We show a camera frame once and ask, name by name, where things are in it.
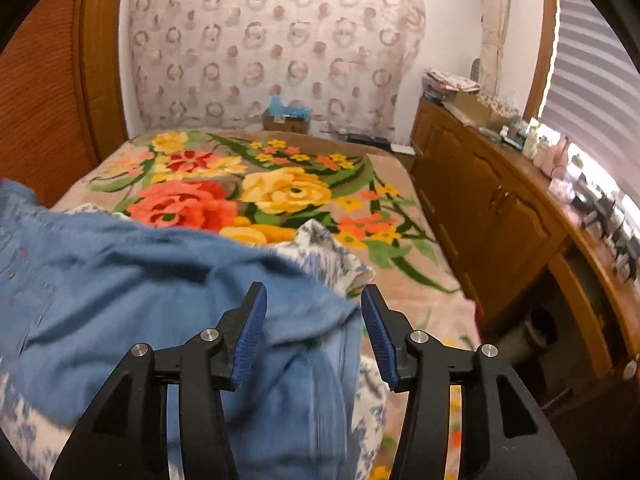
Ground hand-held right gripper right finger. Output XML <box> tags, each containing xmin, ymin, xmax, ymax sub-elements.
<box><xmin>361</xmin><ymin>284</ymin><xmax>578</xmax><ymax>480</ymax></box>

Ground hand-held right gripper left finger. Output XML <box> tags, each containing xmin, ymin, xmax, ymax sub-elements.
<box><xmin>50</xmin><ymin>281</ymin><xmax>268</xmax><ymax>480</ymax></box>

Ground blue denim pants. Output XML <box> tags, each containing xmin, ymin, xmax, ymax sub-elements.
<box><xmin>0</xmin><ymin>180</ymin><xmax>363</xmax><ymax>480</ymax></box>

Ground blue floral folded mattress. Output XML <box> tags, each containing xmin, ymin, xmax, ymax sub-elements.
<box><xmin>0</xmin><ymin>202</ymin><xmax>388</xmax><ymax>480</ymax></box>

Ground grey cylindrical container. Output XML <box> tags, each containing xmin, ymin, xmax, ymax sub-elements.
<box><xmin>495</xmin><ymin>310</ymin><xmax>557</xmax><ymax>361</ymax></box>

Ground colourful floral blanket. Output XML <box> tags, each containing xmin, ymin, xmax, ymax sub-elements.
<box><xmin>50</xmin><ymin>130</ymin><xmax>481</xmax><ymax>480</ymax></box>

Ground wooden cabinet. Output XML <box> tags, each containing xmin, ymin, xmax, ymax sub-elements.
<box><xmin>410</xmin><ymin>97</ymin><xmax>640</xmax><ymax>411</ymax></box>

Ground blue crumpled item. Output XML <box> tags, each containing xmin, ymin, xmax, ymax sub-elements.
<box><xmin>267</xmin><ymin>95</ymin><xmax>308</xmax><ymax>121</ymax></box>

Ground open cardboard box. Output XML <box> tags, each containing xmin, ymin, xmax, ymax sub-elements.
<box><xmin>452</xmin><ymin>92</ymin><xmax>506</xmax><ymax>128</ymax></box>

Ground cluster of small bottles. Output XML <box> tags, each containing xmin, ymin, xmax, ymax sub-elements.
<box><xmin>500</xmin><ymin>115</ymin><xmax>571</xmax><ymax>178</ymax></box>

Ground stack of magazines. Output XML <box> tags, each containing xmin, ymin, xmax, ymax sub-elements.
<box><xmin>422</xmin><ymin>67</ymin><xmax>473</xmax><ymax>103</ymax></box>

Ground wrapped white pipe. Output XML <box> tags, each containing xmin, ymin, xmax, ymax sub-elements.
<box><xmin>479</xmin><ymin>0</ymin><xmax>516</xmax><ymax>96</ymax></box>

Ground striped window blind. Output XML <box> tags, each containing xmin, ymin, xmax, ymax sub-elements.
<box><xmin>540</xmin><ymin>0</ymin><xmax>640</xmax><ymax>196</ymax></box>

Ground ring patterned wall curtain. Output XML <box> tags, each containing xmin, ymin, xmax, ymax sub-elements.
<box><xmin>125</xmin><ymin>0</ymin><xmax>426</xmax><ymax>133</ymax></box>

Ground wooden window frame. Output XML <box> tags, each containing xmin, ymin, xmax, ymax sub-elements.
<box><xmin>524</xmin><ymin>0</ymin><xmax>560</xmax><ymax>121</ymax></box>

